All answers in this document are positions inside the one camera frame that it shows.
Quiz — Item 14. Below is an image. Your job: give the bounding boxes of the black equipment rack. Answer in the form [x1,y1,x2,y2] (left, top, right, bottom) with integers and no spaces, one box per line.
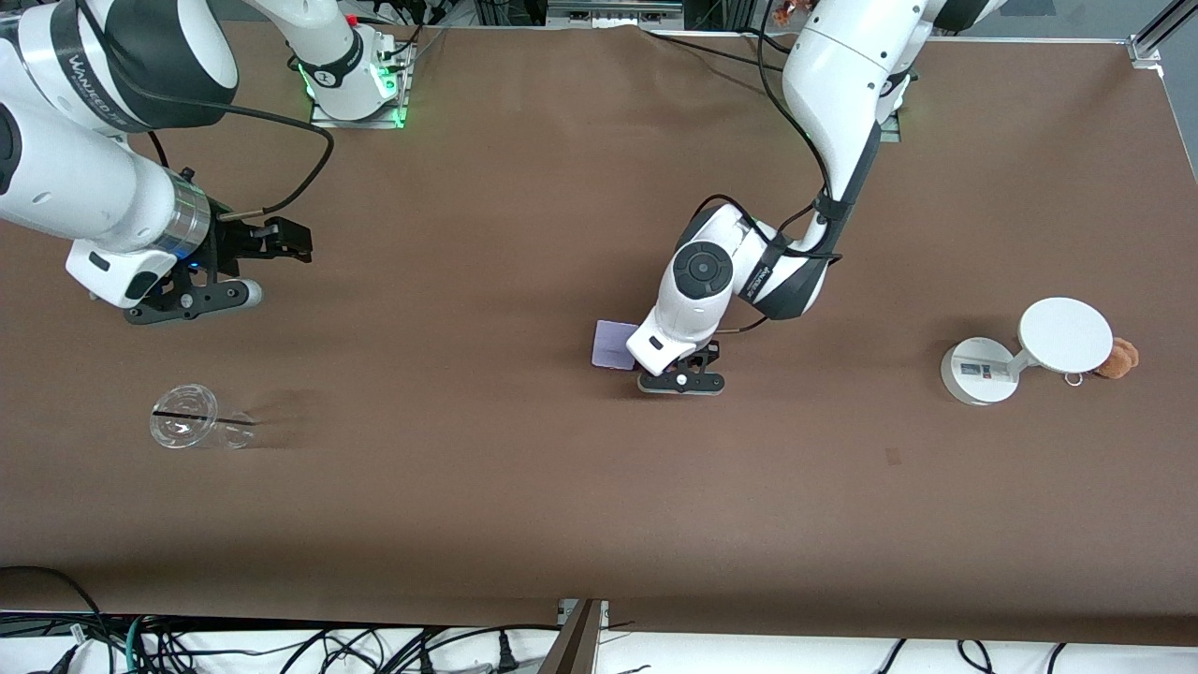
[473,0,689,29]

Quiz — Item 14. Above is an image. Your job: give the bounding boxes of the brown table cover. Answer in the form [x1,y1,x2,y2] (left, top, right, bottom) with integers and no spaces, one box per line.
[0,21,1198,647]

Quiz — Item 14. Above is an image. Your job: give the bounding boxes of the purple square card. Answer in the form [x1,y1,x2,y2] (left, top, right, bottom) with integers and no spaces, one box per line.
[592,320,642,373]

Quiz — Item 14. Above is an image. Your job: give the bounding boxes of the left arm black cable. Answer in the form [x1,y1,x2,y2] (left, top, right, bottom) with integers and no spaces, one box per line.
[688,0,843,334]

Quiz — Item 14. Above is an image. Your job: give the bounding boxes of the aluminium frame corner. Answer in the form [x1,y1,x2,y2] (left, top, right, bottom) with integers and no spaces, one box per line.
[1127,0,1198,68]

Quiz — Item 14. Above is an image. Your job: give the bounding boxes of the black drinking straw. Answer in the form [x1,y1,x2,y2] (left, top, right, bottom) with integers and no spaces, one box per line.
[153,409,256,428]

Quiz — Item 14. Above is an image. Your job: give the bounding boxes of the aluminium profile post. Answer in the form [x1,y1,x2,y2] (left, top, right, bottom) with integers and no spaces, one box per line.
[536,599,610,674]

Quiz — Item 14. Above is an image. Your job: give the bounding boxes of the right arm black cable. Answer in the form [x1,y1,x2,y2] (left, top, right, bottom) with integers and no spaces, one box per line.
[120,82,336,222]

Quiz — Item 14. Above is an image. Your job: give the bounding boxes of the clear plastic cup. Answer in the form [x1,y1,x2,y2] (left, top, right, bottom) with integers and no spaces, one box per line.
[150,384,256,450]

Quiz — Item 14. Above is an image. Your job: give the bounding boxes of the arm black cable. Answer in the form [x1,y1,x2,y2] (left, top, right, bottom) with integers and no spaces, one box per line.
[120,82,336,222]
[688,0,843,334]

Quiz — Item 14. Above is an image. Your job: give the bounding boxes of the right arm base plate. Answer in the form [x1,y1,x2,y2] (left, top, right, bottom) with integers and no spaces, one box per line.
[309,42,414,130]

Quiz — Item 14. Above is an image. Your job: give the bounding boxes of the brown plush bear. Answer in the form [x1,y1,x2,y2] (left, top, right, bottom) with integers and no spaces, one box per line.
[1095,338,1141,380]

